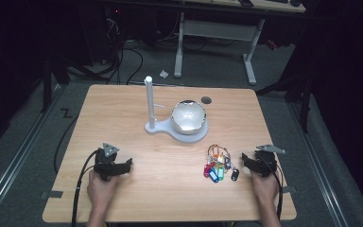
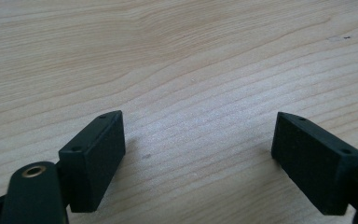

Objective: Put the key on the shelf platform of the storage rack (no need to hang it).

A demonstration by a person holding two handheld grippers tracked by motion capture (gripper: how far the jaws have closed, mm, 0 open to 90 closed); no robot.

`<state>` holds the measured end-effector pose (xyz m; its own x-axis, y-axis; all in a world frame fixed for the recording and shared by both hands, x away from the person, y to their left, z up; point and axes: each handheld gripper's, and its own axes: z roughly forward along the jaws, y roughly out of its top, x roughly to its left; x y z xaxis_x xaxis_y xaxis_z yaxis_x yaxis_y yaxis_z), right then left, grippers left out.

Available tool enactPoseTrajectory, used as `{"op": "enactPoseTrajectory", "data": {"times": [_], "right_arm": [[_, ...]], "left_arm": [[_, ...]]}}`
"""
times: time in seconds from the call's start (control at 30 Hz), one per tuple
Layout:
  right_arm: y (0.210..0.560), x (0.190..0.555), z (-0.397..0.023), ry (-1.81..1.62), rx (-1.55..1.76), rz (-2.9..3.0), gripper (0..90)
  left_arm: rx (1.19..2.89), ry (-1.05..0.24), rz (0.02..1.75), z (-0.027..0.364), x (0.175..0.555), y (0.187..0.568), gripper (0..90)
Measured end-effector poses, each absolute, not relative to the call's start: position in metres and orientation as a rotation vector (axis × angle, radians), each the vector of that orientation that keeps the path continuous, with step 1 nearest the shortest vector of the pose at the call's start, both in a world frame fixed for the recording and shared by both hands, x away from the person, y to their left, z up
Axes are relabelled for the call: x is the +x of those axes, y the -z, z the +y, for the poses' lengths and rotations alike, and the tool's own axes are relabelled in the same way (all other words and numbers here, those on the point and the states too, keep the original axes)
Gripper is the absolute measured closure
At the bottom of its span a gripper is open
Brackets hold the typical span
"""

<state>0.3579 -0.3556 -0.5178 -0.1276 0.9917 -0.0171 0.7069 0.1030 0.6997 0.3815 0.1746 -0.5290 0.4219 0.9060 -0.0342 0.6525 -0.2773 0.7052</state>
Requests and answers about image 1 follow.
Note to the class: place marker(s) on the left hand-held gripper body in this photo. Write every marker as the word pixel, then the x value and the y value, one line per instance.
pixel 104 160

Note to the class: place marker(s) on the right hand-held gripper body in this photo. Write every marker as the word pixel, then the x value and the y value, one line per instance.
pixel 265 162

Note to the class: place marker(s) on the person's right hand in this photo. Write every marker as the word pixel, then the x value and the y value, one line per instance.
pixel 265 189

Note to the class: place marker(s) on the person's left hand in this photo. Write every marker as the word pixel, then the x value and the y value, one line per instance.
pixel 100 192

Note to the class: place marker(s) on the bunch of coloured key tags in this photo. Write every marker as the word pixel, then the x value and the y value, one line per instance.
pixel 216 171

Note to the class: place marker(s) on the grey tape strip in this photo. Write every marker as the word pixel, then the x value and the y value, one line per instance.
pixel 289 189
pixel 53 194

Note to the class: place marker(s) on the white stand with pole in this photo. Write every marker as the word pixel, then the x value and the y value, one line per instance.
pixel 157 127

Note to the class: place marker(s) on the round grey table grommet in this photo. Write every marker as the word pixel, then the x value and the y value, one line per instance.
pixel 206 100

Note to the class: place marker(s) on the shiny metal bowl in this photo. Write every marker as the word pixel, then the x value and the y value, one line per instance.
pixel 189 117

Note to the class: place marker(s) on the white paper scrap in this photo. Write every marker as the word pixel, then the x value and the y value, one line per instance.
pixel 164 74

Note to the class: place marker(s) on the white-framed background desk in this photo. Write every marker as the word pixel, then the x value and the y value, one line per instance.
pixel 217 30

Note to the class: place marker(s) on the metal floor rail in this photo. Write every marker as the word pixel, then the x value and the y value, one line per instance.
pixel 19 157
pixel 318 164

